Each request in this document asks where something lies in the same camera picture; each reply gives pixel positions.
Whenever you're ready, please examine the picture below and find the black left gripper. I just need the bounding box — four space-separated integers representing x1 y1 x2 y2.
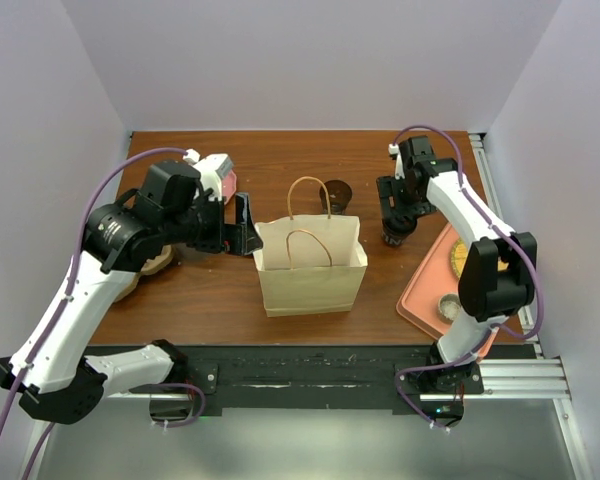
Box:
163 190 263 254

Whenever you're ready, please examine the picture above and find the black takeout coffee cup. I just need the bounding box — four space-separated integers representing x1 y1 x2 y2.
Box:
382 215 417 247

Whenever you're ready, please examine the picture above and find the yellow paper bag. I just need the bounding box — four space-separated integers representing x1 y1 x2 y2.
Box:
253 176 368 318

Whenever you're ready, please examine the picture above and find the brown pulp cup carrier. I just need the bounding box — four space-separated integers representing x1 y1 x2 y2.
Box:
114 245 175 303

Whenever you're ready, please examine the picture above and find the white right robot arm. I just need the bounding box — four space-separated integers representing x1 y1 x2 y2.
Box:
376 135 541 393

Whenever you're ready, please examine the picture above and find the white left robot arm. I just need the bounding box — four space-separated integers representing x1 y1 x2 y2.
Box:
0 153 263 425

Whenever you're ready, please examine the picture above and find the pink polka dot plate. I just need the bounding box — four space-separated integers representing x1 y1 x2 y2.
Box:
221 169 237 204

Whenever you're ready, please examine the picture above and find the yellow woven coaster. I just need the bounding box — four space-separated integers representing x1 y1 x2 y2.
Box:
450 239 469 279

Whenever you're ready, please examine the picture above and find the salmon pink tray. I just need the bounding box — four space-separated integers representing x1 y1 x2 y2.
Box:
396 222 511 359

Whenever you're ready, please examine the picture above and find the small grey sugar bowl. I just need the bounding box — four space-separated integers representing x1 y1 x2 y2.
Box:
438 293 462 324

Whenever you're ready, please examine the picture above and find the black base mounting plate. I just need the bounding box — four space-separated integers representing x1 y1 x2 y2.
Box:
129 344 484 419

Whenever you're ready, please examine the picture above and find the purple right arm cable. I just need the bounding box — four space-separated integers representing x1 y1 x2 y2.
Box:
389 124 547 431

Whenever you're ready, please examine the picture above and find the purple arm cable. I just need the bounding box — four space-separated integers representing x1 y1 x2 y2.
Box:
389 124 547 431
0 147 209 480

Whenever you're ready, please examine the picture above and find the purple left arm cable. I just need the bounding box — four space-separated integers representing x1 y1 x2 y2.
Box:
0 147 209 480

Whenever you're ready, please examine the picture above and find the aluminium frame rail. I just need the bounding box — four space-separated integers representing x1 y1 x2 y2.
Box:
42 357 574 401

